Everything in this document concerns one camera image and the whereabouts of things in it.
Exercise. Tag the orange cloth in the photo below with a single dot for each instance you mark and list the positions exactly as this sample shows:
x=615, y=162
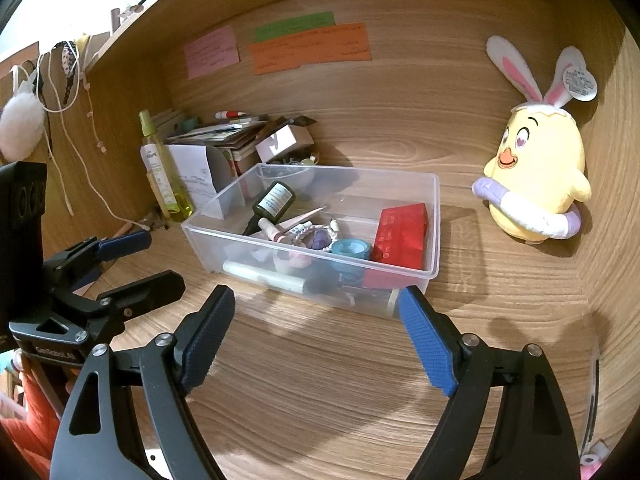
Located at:
x=25, y=435

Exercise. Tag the clear plastic storage bin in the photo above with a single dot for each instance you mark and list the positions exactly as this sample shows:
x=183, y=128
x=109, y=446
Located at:
x=210, y=250

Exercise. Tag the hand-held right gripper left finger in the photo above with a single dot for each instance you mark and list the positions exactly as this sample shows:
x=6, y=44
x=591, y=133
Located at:
x=207, y=340

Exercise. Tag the red envelope packet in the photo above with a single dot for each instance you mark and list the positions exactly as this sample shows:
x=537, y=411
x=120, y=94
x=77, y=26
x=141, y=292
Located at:
x=400, y=235

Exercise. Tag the white fluffy pompom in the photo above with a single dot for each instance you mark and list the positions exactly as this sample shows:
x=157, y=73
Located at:
x=20, y=127

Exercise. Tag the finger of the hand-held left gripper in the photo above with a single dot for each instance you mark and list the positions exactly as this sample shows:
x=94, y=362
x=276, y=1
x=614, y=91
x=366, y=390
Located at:
x=150, y=287
x=125, y=244

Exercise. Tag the red white marker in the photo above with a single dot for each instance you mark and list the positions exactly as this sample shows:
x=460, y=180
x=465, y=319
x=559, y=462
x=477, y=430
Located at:
x=231, y=114

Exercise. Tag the pink sticky note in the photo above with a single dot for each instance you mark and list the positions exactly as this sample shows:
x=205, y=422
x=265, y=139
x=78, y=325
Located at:
x=210, y=52

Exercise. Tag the small brown tool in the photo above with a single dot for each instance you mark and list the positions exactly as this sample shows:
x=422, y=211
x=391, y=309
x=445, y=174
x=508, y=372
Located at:
x=142, y=224

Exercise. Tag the teal tape roll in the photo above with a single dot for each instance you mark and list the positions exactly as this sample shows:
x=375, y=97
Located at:
x=341, y=248

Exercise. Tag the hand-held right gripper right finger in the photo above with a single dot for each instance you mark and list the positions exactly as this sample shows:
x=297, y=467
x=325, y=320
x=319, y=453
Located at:
x=425, y=340

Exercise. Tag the dark green labelled bottle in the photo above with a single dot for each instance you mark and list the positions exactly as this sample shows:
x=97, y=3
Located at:
x=274, y=200

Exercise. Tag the silver pointed tube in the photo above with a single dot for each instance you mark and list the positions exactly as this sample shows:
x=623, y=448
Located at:
x=305, y=216

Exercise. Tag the orange sticky note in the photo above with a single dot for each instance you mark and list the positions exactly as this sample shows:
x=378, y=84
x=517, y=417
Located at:
x=310, y=50

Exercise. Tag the yellow spray bottle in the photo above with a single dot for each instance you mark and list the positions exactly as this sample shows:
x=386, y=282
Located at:
x=160, y=170

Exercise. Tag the white ballpoint pen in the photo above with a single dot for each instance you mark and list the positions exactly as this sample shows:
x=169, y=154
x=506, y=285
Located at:
x=260, y=274

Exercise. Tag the yellow chick plush toy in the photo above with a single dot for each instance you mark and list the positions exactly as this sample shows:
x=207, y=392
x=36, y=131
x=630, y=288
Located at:
x=540, y=160

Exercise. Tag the pink white cosmetic tube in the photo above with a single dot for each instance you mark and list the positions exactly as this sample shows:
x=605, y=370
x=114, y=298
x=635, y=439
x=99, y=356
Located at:
x=272, y=230

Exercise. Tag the green sticky note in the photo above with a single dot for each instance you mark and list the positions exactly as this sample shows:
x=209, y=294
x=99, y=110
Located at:
x=295, y=26

